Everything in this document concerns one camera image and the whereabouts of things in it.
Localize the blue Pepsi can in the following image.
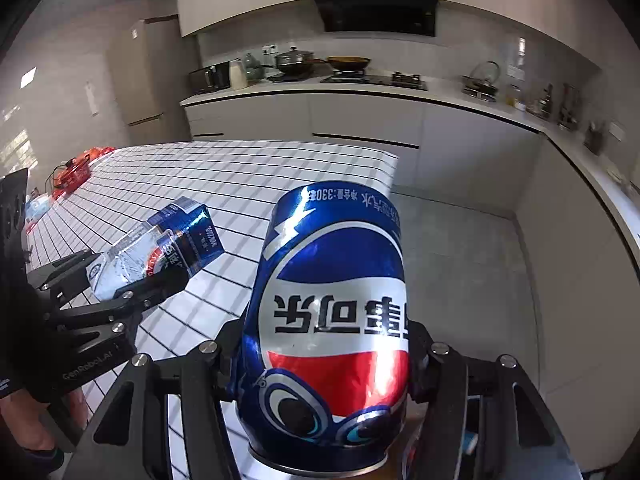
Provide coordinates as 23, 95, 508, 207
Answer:
232, 181, 410, 478

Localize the person's left hand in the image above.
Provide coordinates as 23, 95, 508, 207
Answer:
1, 388, 89, 452

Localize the red basket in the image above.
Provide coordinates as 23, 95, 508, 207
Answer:
46, 146, 115, 200

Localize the beige refrigerator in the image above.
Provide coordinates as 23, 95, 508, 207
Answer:
106, 14, 200, 145

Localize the black microwave oven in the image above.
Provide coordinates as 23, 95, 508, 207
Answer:
188, 62, 231, 94

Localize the white jug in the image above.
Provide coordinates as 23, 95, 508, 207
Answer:
229, 58, 248, 90

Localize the black lidded wok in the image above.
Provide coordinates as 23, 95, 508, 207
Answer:
274, 47, 316, 77

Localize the utensil holder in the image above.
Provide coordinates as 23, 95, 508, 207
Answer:
584, 122, 608, 156

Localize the black frying pan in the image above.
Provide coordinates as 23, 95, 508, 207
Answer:
314, 55, 371, 73

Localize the gas stove top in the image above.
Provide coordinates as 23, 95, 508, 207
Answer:
322, 70, 428, 91

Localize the black range hood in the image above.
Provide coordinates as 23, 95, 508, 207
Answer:
314, 0, 439, 37

